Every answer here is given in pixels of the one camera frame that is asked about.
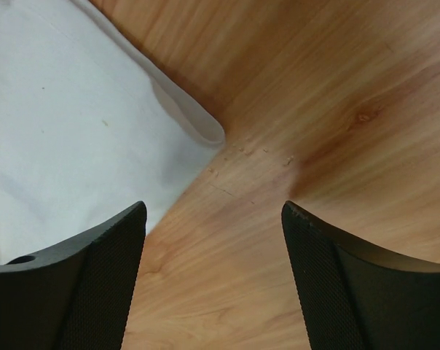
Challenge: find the white t shirt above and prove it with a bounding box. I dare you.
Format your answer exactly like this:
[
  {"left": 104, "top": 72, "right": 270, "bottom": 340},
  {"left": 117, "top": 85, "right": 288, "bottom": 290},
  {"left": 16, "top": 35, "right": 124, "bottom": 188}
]
[{"left": 0, "top": 1, "right": 225, "bottom": 264}]

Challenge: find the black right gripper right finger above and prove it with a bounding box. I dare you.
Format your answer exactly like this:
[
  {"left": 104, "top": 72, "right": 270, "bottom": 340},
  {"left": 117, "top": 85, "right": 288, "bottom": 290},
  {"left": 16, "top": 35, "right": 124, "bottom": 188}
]
[{"left": 281, "top": 201, "right": 440, "bottom": 349}]

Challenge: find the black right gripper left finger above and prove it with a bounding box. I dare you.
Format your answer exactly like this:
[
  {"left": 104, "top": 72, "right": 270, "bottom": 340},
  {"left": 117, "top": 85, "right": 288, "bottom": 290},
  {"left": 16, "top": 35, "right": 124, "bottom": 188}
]
[{"left": 0, "top": 202, "right": 146, "bottom": 349}]

